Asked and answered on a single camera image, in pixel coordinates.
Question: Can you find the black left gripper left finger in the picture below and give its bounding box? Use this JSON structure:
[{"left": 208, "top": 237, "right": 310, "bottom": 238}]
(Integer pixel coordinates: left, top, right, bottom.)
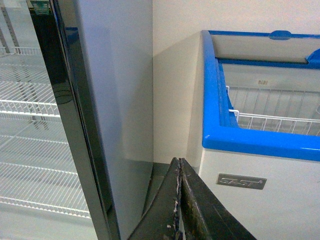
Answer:
[{"left": 128, "top": 158, "right": 182, "bottom": 240}]

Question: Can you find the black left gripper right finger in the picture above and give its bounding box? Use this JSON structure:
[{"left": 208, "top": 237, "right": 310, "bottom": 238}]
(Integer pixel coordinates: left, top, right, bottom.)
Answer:
[{"left": 179, "top": 158, "right": 255, "bottom": 240}]

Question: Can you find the sliding glass freezer lid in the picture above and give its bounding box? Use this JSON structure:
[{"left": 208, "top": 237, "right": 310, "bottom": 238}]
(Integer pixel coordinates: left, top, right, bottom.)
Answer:
[{"left": 209, "top": 31, "right": 320, "bottom": 65}]

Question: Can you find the tall glass-door display fridge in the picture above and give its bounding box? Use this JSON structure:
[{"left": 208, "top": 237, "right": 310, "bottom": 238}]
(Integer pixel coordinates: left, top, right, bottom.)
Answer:
[{"left": 0, "top": 0, "right": 153, "bottom": 240}]

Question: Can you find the silver brand logo plate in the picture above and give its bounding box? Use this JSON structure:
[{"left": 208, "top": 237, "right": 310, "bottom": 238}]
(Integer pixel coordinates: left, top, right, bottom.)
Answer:
[{"left": 216, "top": 173, "right": 267, "bottom": 190}]

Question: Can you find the white chest freezer blue rim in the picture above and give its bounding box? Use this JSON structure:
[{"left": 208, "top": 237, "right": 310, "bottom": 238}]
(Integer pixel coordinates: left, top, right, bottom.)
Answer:
[{"left": 187, "top": 30, "right": 320, "bottom": 240}]

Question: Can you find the white wire freezer basket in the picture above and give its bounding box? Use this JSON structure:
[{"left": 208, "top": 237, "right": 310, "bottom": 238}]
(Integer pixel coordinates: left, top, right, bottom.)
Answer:
[{"left": 227, "top": 86, "right": 320, "bottom": 137}]

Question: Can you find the white wire fridge shelf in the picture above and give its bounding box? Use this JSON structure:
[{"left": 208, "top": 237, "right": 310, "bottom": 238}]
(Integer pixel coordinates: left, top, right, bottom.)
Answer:
[{"left": 0, "top": 100, "right": 60, "bottom": 118}]

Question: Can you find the blue lid handle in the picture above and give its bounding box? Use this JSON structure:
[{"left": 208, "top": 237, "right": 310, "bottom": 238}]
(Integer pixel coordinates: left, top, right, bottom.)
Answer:
[
  {"left": 305, "top": 49, "right": 320, "bottom": 66},
  {"left": 268, "top": 30, "right": 292, "bottom": 41}
]

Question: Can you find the rear blue lid handle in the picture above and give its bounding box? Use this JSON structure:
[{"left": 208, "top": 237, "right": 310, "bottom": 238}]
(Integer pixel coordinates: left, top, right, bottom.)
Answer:
[{"left": 268, "top": 30, "right": 292, "bottom": 41}]

